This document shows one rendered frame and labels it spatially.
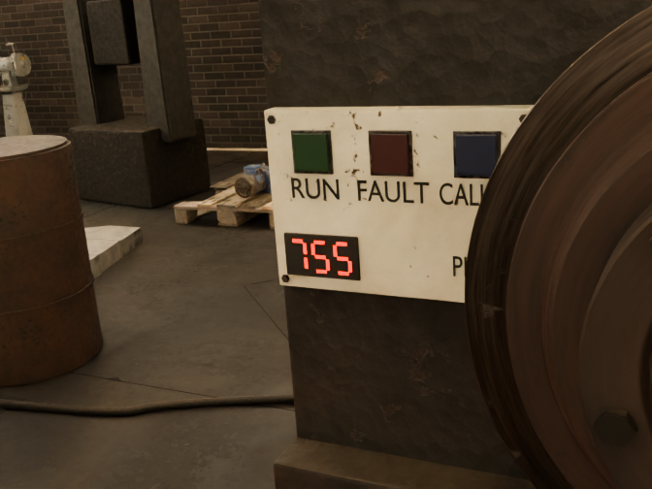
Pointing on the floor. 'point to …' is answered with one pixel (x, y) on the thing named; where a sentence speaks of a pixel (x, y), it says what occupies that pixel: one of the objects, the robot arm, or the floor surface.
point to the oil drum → (43, 264)
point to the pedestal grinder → (20, 64)
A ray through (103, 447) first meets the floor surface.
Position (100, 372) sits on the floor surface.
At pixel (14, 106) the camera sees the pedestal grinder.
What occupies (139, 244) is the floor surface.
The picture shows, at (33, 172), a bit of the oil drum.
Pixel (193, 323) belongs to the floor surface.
